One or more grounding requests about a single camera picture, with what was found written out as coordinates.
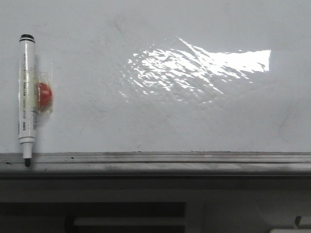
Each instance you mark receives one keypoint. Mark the red magnet taped to marker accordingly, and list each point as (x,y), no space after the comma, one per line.
(44,96)

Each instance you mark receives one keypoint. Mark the white whiteboard marker pen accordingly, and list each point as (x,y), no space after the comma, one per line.
(27,97)

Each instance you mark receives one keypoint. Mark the aluminium whiteboard tray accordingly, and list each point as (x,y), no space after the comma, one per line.
(153,164)

